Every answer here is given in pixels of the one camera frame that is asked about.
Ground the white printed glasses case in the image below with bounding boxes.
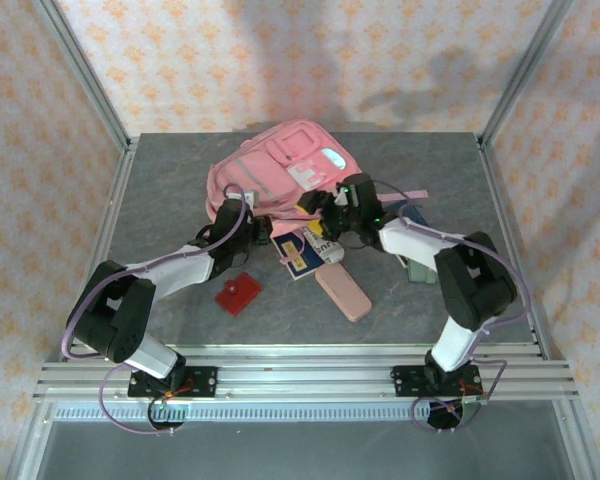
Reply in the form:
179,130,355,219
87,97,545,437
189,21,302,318
302,224,345,266

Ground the blue notebook yellow label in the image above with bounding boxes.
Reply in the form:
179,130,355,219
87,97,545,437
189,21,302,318
271,230,326,282

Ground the pink backpack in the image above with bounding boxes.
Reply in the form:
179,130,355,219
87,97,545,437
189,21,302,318
204,118,430,267

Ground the red wallet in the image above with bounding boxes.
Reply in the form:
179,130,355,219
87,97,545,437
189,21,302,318
214,272,265,319

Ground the pink pencil case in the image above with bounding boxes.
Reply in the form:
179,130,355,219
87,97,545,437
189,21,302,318
313,263,373,323

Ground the green wallet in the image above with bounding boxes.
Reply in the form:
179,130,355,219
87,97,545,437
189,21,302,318
404,254,439,286

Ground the small circuit board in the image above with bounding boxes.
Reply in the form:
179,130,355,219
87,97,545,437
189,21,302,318
459,393,487,417

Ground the grey lower panel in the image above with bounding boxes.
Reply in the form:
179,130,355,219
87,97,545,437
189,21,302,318
34,422,569,480

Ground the aluminium side rail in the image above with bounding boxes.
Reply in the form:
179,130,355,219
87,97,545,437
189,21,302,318
58,139,140,362
477,138,550,361

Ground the aluminium front rail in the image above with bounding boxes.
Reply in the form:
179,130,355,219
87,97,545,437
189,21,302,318
33,343,580,402

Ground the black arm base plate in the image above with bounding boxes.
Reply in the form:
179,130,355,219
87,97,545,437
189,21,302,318
127,366,219,400
390,364,481,399

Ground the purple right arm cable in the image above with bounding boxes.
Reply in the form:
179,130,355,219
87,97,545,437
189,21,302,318
369,179,531,434

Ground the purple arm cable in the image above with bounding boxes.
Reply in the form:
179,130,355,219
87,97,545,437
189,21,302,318
369,179,531,434
61,183,254,437

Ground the grey slotted cable duct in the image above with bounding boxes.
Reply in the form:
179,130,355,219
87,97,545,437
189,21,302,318
52,403,556,423

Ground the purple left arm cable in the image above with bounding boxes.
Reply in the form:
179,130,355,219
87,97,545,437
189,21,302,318
61,183,254,437

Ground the aluminium frame post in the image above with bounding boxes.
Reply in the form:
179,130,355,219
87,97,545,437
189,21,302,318
32,0,132,151
478,0,580,149

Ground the aluminium frame leg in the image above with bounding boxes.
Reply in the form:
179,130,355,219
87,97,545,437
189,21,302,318
554,399,599,480
7,399,54,480

